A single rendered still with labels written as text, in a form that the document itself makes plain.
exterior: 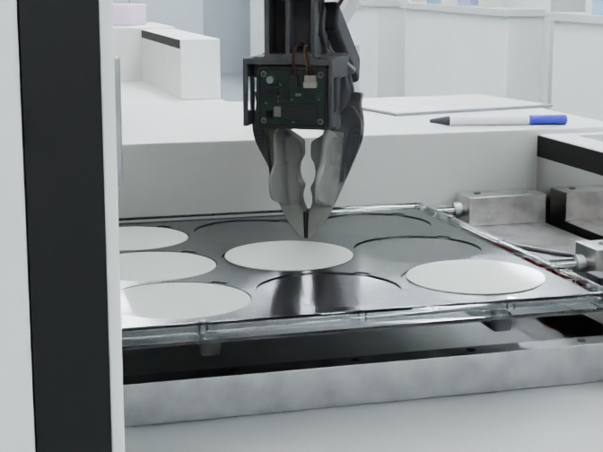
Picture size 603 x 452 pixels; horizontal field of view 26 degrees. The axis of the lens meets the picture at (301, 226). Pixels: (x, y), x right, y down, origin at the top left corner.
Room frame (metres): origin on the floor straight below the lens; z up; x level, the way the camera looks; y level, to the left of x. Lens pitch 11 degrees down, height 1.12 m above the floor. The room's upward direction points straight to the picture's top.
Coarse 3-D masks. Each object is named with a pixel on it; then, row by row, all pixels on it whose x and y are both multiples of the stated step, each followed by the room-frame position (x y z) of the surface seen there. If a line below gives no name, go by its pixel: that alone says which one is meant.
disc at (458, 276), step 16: (416, 272) 0.94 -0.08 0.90; (432, 272) 0.94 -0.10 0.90; (448, 272) 0.94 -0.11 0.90; (464, 272) 0.94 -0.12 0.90; (480, 272) 0.94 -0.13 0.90; (496, 272) 0.94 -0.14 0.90; (512, 272) 0.94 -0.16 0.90; (528, 272) 0.94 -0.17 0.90; (432, 288) 0.89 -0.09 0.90; (448, 288) 0.89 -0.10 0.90; (464, 288) 0.89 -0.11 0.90; (480, 288) 0.89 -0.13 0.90; (496, 288) 0.89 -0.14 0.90; (512, 288) 0.89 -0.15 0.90; (528, 288) 0.89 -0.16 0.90
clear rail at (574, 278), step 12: (420, 204) 1.21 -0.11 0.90; (444, 216) 1.15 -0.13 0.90; (468, 228) 1.10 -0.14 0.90; (492, 240) 1.05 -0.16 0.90; (504, 240) 1.04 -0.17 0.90; (516, 252) 1.00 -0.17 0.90; (528, 252) 0.99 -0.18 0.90; (540, 264) 0.96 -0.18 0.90; (552, 264) 0.95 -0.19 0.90; (564, 276) 0.92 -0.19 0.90; (576, 276) 0.91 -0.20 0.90; (588, 288) 0.89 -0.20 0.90; (600, 288) 0.88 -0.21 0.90
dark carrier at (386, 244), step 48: (192, 240) 1.05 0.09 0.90; (240, 240) 1.06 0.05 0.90; (336, 240) 1.05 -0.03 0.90; (384, 240) 1.06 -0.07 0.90; (432, 240) 1.06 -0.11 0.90; (480, 240) 1.05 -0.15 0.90; (240, 288) 0.89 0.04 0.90; (288, 288) 0.89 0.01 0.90; (336, 288) 0.89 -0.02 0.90; (384, 288) 0.89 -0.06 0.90; (576, 288) 0.89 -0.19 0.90
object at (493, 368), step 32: (416, 352) 0.90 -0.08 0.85; (448, 352) 0.90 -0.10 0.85; (480, 352) 0.90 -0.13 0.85; (512, 352) 0.90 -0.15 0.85; (544, 352) 0.91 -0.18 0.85; (576, 352) 0.92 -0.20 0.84; (128, 384) 0.83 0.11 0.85; (160, 384) 0.83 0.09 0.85; (192, 384) 0.84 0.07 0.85; (224, 384) 0.85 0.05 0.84; (256, 384) 0.85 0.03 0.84; (288, 384) 0.86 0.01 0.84; (320, 384) 0.86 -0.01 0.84; (352, 384) 0.87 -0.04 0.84; (384, 384) 0.88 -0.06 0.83; (416, 384) 0.88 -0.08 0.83; (448, 384) 0.89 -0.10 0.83; (480, 384) 0.90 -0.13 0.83; (512, 384) 0.90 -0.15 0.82; (544, 384) 0.91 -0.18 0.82; (128, 416) 0.83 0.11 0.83; (160, 416) 0.83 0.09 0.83; (192, 416) 0.84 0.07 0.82; (224, 416) 0.85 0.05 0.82
